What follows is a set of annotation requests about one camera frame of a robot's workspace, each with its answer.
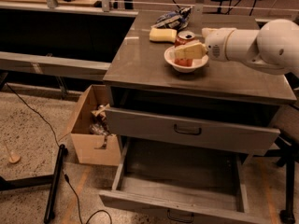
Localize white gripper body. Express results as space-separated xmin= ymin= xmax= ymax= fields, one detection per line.
xmin=205 ymin=28 xmax=235 ymax=62

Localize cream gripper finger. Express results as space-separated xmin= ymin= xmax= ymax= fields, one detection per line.
xmin=202 ymin=27 xmax=217 ymax=37
xmin=174 ymin=42 xmax=207 ymax=59

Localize red coke can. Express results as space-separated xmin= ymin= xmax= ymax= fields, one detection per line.
xmin=175 ymin=31 xmax=195 ymax=67

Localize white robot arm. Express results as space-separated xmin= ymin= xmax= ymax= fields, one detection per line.
xmin=173 ymin=19 xmax=299 ymax=77

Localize white paper bowl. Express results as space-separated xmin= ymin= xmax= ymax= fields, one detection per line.
xmin=164 ymin=46 xmax=208 ymax=73

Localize blue white chip bag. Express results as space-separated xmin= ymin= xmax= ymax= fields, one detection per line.
xmin=152 ymin=7 xmax=192 ymax=31

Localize yellow sponge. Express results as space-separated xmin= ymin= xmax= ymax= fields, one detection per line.
xmin=149 ymin=28 xmax=177 ymax=43

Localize grey drawer cabinet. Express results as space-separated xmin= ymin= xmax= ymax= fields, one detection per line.
xmin=102 ymin=10 xmax=297 ymax=224

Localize grey upper drawer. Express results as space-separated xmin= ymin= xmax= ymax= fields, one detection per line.
xmin=106 ymin=107 xmax=280 ymax=155

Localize grey drawer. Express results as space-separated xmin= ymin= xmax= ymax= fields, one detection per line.
xmin=100 ymin=139 xmax=267 ymax=224
xmin=106 ymin=107 xmax=280 ymax=155

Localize black office chair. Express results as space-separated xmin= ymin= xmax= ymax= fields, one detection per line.
xmin=264 ymin=75 xmax=299 ymax=224

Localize crumpled wrappers in box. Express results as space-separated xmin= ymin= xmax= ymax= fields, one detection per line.
xmin=89 ymin=105 xmax=110 ymax=135

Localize grey lower drawer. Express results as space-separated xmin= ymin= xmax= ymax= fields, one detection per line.
xmin=100 ymin=139 xmax=267 ymax=224

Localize cardboard box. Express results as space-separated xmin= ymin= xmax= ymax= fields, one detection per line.
xmin=63 ymin=85 xmax=121 ymax=166

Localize black stand base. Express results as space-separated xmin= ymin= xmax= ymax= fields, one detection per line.
xmin=0 ymin=144 xmax=68 ymax=224

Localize small wooden floor stand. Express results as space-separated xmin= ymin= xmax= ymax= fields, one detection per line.
xmin=4 ymin=143 xmax=21 ymax=164

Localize black floor cable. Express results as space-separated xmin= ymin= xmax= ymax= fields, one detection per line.
xmin=4 ymin=82 xmax=113 ymax=224

